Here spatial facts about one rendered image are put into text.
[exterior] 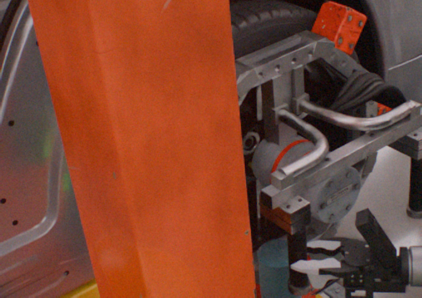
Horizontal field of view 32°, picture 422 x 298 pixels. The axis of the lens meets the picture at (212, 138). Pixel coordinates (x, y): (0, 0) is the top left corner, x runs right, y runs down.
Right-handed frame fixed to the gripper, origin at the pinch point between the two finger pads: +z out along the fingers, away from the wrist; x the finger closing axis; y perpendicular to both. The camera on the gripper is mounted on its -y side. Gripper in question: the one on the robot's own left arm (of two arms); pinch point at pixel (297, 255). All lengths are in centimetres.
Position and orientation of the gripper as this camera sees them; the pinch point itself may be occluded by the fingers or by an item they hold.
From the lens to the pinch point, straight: 140.4
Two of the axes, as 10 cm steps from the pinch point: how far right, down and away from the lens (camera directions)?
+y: 1.0, 8.5, 5.2
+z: -9.9, 0.1, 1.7
